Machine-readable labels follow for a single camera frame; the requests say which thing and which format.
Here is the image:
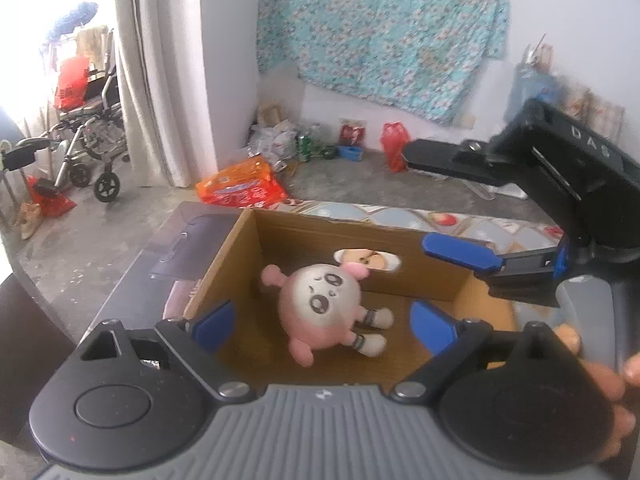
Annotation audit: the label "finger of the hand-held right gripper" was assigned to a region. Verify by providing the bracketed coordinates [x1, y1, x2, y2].
[402, 139, 523, 196]
[422, 232, 558, 308]

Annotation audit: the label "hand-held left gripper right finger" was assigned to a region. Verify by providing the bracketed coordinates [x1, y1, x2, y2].
[391, 302, 576, 403]

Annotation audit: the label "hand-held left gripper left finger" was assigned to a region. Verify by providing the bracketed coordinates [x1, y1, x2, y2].
[75, 301, 253, 402]

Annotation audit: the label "pink plush toy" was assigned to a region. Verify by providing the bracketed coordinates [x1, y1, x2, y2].
[260, 262, 396, 367]

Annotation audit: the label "cardboard box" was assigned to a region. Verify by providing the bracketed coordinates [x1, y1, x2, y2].
[182, 207, 518, 388]

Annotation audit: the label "person's right hand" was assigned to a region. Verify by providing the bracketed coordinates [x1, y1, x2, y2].
[554, 326, 640, 456]

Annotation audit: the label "red plastic bag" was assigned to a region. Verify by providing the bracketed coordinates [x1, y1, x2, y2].
[381, 121, 412, 173]

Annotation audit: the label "patterned boards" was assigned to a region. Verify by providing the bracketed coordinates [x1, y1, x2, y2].
[560, 80, 626, 136]

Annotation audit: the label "dark flat carton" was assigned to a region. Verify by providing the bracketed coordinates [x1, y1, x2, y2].
[87, 200, 243, 346]

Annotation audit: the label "red carton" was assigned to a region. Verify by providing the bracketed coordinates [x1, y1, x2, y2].
[339, 119, 367, 147]

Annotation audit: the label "teal floral cloth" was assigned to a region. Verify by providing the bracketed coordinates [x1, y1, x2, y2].
[257, 0, 511, 126]

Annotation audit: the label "orange plastic package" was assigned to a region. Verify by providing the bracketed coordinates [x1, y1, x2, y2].
[195, 155, 288, 208]

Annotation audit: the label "crumpled white plastic bags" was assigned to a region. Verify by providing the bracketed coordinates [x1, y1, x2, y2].
[247, 122, 300, 171]

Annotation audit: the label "red bags heap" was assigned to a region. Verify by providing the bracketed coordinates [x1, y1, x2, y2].
[27, 175, 77, 217]

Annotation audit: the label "beige shoe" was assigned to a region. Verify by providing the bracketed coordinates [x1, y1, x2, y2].
[19, 204, 42, 240]

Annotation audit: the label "wheelchair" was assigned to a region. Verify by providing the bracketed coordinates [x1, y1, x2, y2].
[47, 30, 131, 203]

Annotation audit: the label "white curtain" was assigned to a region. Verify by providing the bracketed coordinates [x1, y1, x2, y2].
[112, 0, 221, 188]

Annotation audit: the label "black padded rest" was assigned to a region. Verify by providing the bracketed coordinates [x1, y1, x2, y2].
[0, 137, 51, 171]

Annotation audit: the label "red bag with print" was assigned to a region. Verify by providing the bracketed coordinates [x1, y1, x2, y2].
[54, 56, 91, 111]

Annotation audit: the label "beige towel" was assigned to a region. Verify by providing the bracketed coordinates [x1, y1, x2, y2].
[75, 26, 110, 68]

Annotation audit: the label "blue ruffled cloth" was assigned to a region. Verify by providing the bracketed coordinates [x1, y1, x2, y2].
[42, 2, 99, 43]

